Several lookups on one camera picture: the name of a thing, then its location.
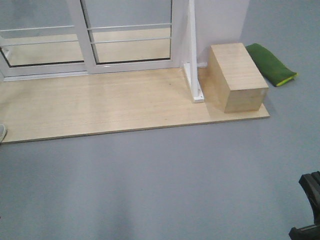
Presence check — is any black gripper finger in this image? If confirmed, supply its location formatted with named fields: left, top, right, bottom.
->
left=298, top=171, right=320, bottom=220
left=288, top=224, right=320, bottom=240

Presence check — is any sliding glass door panel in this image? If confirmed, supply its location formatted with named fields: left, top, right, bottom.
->
left=67, top=0, right=188, bottom=74

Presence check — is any fixed glass door panel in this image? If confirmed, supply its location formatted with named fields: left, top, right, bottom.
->
left=0, top=0, right=85, bottom=77

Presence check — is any green sandbag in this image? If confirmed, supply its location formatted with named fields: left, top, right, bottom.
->
left=245, top=43, right=298, bottom=87

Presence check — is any light wooden box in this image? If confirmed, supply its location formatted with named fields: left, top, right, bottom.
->
left=207, top=42, right=269, bottom=113

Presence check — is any white support brace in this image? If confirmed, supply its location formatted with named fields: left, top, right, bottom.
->
left=181, top=0, right=205, bottom=103

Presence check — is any light wooden floor platform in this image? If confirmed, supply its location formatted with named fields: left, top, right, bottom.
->
left=0, top=68, right=269, bottom=144

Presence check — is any grey white shoe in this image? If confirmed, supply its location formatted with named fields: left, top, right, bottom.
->
left=0, top=123, right=8, bottom=144

